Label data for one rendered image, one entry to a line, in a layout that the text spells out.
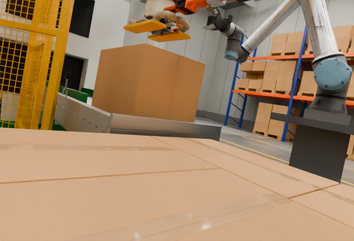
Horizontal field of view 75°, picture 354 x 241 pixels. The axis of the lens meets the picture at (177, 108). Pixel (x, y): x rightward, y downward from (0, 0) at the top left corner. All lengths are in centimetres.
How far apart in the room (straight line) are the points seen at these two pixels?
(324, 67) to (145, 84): 89
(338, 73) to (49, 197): 128
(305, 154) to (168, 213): 119
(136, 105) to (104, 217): 80
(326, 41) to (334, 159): 61
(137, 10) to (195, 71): 993
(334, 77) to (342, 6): 948
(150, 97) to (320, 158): 97
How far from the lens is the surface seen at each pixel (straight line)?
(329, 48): 144
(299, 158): 150
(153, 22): 132
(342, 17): 1062
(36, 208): 37
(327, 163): 149
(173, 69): 120
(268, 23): 172
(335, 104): 153
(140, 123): 104
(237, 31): 162
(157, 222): 36
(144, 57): 111
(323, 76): 137
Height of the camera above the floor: 72
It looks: 2 degrees down
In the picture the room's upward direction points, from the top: 11 degrees clockwise
